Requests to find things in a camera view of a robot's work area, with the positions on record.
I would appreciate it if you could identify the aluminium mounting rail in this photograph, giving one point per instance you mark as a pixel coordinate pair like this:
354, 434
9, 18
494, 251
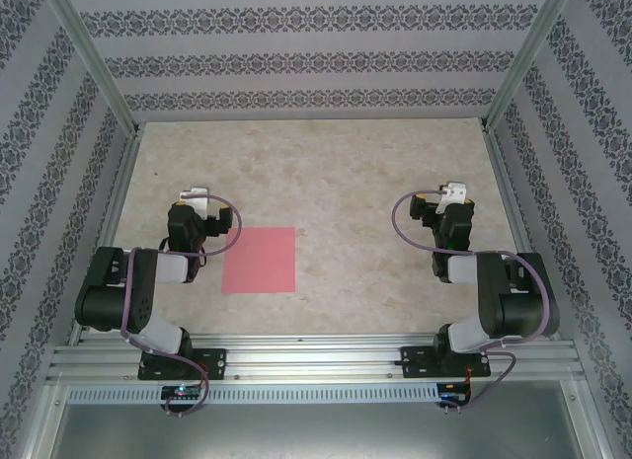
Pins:
306, 360

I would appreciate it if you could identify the right black-white robot arm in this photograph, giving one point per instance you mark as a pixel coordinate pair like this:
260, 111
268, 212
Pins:
523, 306

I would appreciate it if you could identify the aluminium frame post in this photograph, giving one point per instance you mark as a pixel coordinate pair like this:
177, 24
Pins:
94, 59
528, 54

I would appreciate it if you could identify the pink cloth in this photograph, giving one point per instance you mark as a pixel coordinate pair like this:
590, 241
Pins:
261, 261

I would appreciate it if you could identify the left black-white robot arm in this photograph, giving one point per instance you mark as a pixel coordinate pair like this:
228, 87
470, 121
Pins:
113, 301

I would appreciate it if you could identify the grey metal sheet panel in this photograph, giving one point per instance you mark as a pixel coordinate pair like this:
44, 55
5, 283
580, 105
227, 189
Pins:
316, 429

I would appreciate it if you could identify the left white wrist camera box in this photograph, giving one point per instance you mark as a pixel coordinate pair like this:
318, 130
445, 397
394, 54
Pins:
197, 197

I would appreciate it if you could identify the aluminium side rail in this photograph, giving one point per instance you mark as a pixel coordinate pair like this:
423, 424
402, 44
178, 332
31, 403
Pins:
518, 232
111, 222

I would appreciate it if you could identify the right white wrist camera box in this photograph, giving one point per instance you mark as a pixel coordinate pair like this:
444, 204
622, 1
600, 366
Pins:
454, 191

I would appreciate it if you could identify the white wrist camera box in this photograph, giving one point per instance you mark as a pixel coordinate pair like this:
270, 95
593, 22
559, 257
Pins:
197, 197
454, 191

